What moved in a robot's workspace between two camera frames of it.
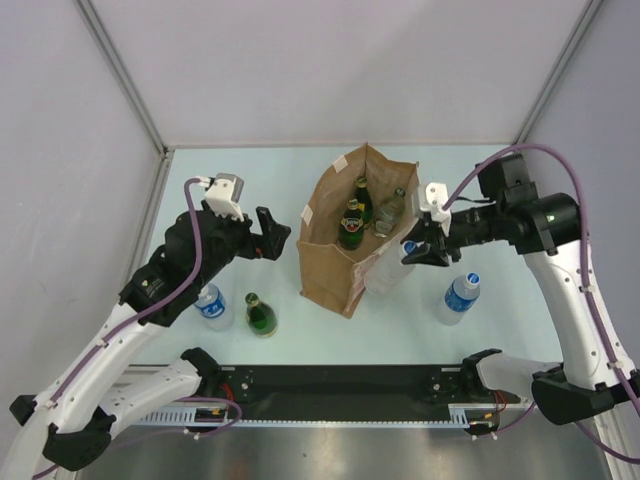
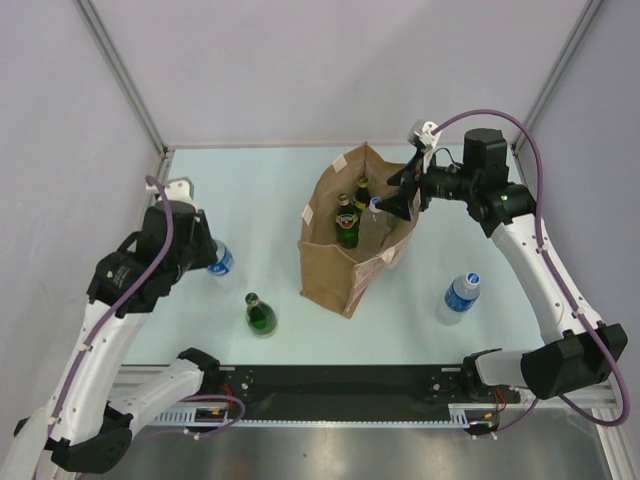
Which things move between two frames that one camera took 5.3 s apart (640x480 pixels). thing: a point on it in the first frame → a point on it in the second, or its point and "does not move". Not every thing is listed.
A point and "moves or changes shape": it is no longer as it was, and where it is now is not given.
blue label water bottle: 460,297 does not move
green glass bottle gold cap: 365,205 does not move
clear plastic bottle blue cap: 388,271 → 373,228
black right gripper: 429,254 → 402,203
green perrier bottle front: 260,318 does not move
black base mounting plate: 340,392 does not move
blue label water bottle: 212,307 moves or changes shape
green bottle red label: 351,227 moves or changes shape
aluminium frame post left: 125,77 does not move
